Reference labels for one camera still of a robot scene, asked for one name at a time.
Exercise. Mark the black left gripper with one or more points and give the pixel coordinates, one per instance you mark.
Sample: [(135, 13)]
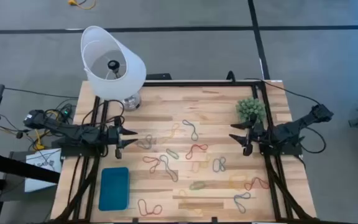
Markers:
[(113, 135)]

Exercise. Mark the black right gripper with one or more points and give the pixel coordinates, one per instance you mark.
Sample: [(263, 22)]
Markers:
[(257, 133)]

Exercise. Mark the blue rubber band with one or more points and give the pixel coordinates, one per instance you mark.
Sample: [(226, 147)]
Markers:
[(219, 164), (190, 129), (166, 166), (239, 207), (148, 146)]

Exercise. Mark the red rubber band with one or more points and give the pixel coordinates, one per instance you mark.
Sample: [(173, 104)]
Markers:
[(155, 167), (261, 181), (197, 145), (149, 214)]

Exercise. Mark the yellow rubber band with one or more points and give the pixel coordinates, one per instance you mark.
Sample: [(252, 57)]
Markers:
[(168, 136), (194, 168), (238, 175), (185, 199)]

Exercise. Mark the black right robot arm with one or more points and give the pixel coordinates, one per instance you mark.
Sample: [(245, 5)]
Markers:
[(291, 130)]

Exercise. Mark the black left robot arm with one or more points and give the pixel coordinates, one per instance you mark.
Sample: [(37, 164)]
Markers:
[(73, 132)]

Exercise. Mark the blue plastic bin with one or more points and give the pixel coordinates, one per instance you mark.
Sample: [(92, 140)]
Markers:
[(113, 189)]

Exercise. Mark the green plant in white pot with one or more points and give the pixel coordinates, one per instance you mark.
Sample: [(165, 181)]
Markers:
[(250, 109)]

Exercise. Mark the white shade silver table lamp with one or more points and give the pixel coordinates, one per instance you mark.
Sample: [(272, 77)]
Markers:
[(129, 81)]

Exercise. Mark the black box with green light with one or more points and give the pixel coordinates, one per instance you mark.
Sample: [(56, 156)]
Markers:
[(67, 113)]

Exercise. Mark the black rectangular block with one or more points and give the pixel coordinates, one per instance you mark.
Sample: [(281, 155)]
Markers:
[(158, 76)]

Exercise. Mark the white paper sheet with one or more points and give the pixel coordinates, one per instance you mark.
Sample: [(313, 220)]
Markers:
[(43, 169)]

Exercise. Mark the black beam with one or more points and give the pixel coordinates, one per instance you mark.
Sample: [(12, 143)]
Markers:
[(17, 166)]

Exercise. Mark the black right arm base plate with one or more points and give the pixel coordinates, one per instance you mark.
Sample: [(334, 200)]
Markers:
[(284, 150)]

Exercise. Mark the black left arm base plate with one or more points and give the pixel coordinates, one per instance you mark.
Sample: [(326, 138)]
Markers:
[(73, 151)]

